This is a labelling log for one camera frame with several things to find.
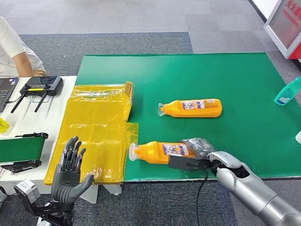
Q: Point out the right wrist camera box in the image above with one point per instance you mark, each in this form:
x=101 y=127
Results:
x=185 y=163

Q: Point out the orange bottle with clear cap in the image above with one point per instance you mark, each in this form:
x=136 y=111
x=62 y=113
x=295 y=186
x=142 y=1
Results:
x=152 y=152
x=190 y=109

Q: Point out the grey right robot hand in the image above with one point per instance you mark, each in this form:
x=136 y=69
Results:
x=200 y=146

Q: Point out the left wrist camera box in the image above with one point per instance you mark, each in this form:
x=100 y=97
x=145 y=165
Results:
x=26 y=192

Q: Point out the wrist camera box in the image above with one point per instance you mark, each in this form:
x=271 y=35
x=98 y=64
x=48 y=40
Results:
x=185 y=163
x=26 y=192

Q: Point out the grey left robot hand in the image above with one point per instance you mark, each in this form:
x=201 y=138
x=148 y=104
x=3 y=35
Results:
x=66 y=184

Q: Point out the black remote controller with antennas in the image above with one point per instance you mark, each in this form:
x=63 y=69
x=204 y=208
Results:
x=43 y=84

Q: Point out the teal plastic bottle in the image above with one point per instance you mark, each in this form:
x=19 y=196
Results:
x=285 y=93

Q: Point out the small green conveyor belt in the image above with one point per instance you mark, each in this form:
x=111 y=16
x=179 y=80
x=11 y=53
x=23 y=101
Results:
x=19 y=149

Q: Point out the dark laptop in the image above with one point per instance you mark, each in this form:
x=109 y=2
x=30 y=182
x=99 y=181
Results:
x=5 y=89

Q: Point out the white and red display stand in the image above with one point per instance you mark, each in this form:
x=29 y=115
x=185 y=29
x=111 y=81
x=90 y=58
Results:
x=285 y=25

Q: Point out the yellow label in clear bag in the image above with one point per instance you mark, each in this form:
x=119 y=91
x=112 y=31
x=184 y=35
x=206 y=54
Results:
x=3 y=126

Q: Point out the white table foot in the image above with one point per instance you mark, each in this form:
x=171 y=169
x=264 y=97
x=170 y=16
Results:
x=110 y=189

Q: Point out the yellow plastic sheet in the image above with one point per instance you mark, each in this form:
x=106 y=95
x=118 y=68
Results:
x=93 y=118

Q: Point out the green table mat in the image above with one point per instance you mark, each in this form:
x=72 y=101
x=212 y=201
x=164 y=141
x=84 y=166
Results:
x=188 y=75

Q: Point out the white rounded object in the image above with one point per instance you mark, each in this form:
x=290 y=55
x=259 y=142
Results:
x=299 y=138

